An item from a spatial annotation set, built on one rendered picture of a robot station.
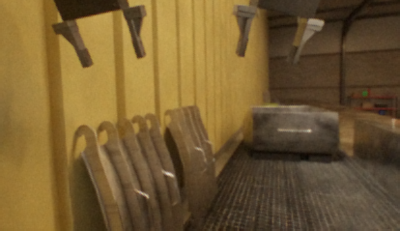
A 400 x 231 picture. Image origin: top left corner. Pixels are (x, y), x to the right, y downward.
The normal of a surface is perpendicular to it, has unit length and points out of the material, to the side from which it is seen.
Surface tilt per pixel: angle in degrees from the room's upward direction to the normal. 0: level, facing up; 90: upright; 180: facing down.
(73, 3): 114
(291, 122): 91
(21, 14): 90
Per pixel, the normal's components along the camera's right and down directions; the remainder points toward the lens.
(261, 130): -0.22, 0.07
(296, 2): 0.15, 0.46
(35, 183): 0.94, 0.00
